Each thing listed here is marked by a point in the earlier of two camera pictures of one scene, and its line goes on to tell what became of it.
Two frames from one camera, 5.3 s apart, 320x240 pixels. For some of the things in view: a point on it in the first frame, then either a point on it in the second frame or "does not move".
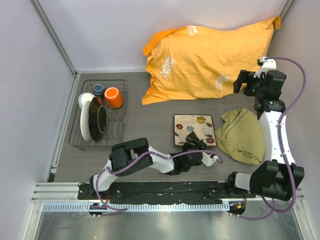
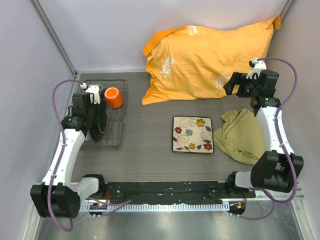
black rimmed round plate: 98,120 does not move
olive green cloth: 242,136 does not move
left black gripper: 192,137 to 102,102
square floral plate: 203,125 does not move
